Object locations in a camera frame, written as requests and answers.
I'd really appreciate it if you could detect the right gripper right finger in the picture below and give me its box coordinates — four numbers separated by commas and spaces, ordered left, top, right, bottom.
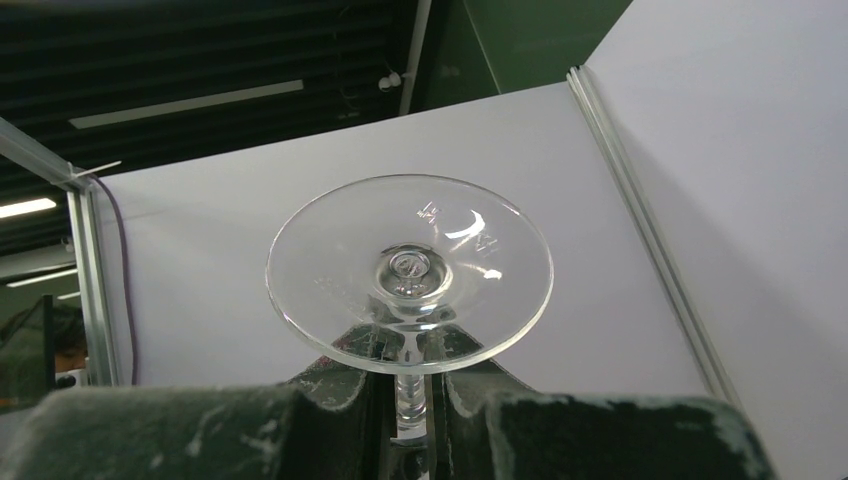
432, 361, 776, 479

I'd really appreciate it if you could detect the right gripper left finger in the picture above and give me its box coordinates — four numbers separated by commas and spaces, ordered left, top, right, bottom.
1, 360, 389, 479

